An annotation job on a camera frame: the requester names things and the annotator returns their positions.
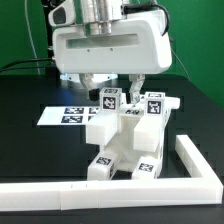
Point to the black camera stand pole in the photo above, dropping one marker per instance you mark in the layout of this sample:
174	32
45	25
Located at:
48	28

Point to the white chair back part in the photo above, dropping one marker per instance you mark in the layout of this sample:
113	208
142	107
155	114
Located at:
105	124

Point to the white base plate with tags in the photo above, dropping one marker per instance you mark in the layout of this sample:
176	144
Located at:
67	115

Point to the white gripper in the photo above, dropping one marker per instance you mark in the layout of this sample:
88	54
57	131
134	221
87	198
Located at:
137	45

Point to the white chair seat part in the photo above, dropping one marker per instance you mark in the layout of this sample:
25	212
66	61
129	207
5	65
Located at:
139	136

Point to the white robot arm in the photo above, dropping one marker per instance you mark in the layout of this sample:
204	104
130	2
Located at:
98	15

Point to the white U-shaped frame obstacle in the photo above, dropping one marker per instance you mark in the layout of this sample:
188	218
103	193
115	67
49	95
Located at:
201	187

